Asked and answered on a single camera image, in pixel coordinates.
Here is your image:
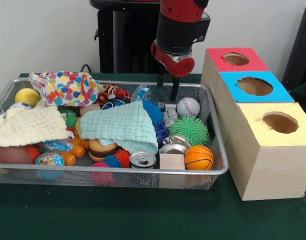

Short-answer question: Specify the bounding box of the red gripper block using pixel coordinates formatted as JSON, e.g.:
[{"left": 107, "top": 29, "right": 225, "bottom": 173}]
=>
[{"left": 151, "top": 39, "right": 195, "bottom": 102}]

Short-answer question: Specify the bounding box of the clear crinkled plastic packet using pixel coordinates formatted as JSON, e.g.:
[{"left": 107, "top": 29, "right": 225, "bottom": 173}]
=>
[{"left": 131, "top": 84, "right": 151, "bottom": 101}]

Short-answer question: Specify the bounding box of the mint waffle cloth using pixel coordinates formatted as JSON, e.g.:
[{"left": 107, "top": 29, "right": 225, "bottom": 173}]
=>
[{"left": 79, "top": 101, "right": 159, "bottom": 155}]

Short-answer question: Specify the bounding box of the polka-dot cloth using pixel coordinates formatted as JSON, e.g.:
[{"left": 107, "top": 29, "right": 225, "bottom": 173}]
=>
[{"left": 27, "top": 70, "right": 105, "bottom": 107}]

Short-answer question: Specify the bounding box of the cream waffle cloth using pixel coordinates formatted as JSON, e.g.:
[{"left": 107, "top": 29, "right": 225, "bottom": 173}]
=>
[{"left": 0, "top": 104, "right": 75, "bottom": 148}]

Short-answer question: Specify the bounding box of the silver mesh bin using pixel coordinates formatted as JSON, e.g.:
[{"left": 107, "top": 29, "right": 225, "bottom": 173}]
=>
[{"left": 0, "top": 77, "right": 230, "bottom": 191}]

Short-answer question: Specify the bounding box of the wooden box with three holes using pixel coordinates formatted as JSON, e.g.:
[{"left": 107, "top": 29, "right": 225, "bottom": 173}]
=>
[{"left": 200, "top": 46, "right": 306, "bottom": 202}]

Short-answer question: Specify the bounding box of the blue spiky ball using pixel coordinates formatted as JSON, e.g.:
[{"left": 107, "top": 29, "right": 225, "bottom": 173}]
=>
[{"left": 142, "top": 98, "right": 165, "bottom": 126}]

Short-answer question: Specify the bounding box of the white toy baseball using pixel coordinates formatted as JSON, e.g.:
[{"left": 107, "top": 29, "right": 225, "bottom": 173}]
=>
[{"left": 176, "top": 96, "right": 201, "bottom": 118}]

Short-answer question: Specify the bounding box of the large green spiky ball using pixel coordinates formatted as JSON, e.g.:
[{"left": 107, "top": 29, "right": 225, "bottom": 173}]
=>
[{"left": 169, "top": 115, "right": 209, "bottom": 146}]

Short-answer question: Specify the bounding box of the wooden block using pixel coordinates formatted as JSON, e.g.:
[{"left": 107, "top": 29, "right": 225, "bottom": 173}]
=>
[{"left": 159, "top": 153, "right": 186, "bottom": 171}]

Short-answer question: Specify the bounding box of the silver can with pull tab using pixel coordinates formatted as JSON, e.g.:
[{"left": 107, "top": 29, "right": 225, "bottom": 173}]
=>
[{"left": 129, "top": 151, "right": 157, "bottom": 170}]

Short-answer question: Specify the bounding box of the orange toy basketball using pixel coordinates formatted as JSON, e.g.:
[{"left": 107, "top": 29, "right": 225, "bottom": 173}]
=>
[{"left": 184, "top": 144, "right": 215, "bottom": 171}]

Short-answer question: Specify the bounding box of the dark green table cloth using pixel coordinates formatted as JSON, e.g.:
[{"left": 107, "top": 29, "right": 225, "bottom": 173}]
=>
[
  {"left": 0, "top": 72, "right": 306, "bottom": 240},
  {"left": 290, "top": 79, "right": 306, "bottom": 107}
]

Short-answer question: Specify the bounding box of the yellow ball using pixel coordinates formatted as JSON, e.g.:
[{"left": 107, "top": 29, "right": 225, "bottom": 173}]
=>
[{"left": 14, "top": 88, "right": 41, "bottom": 106}]

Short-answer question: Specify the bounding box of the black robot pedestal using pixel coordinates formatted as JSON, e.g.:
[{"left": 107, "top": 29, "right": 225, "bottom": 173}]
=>
[{"left": 89, "top": 0, "right": 195, "bottom": 74}]

